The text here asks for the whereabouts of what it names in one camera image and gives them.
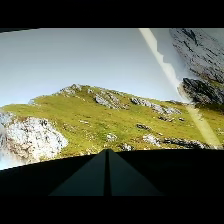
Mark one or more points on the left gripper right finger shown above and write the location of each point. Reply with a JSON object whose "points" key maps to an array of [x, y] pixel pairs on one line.
{"points": [[130, 180]]}

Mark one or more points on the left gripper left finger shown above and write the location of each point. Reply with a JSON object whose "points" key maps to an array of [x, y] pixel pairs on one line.
{"points": [[86, 180]]}

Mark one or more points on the black pants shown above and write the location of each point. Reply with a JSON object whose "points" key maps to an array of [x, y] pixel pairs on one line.
{"points": [[186, 173]]}

